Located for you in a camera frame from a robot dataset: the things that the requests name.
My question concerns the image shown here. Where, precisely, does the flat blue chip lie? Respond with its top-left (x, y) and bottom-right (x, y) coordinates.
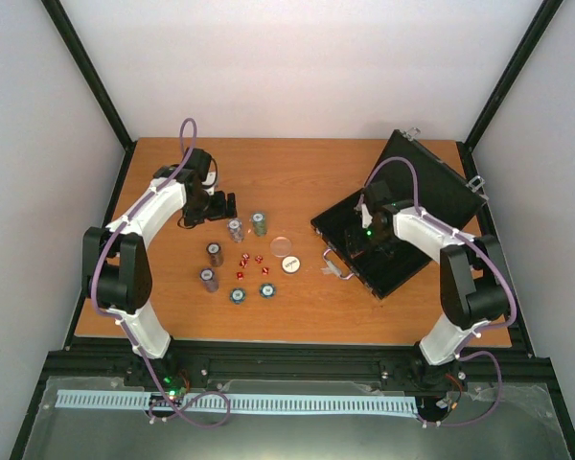
top-left (259, 283), bottom-right (277, 298)
top-left (229, 288), bottom-right (246, 305)

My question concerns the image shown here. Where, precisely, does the white perforated cable strip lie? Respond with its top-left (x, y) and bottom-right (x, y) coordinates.
top-left (55, 389), bottom-right (418, 418)

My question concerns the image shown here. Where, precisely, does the green 20 chip stack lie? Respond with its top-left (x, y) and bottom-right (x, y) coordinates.
top-left (251, 212), bottom-right (267, 237)

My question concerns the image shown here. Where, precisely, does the white dealer button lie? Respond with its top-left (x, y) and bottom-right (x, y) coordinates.
top-left (281, 255), bottom-right (301, 274)

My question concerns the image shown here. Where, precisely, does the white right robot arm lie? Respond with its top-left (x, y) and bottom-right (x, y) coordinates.
top-left (356, 181), bottom-right (516, 366)

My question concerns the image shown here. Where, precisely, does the brown chip stack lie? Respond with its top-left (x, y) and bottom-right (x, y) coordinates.
top-left (206, 242), bottom-right (224, 267)

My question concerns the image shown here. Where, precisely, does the black aluminium frame rail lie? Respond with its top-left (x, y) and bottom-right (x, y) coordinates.
top-left (41, 339), bottom-right (556, 395)

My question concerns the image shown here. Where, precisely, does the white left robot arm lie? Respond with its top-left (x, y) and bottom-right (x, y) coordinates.
top-left (81, 149), bottom-right (237, 386)

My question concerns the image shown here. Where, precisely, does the black poker set case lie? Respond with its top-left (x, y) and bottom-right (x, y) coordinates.
top-left (311, 129), bottom-right (486, 299)

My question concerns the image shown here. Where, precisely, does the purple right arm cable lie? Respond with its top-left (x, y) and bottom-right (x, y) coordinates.
top-left (364, 158), bottom-right (504, 427)

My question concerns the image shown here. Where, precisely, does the blue 10 chip stack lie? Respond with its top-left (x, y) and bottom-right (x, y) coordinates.
top-left (227, 218), bottom-right (244, 242)

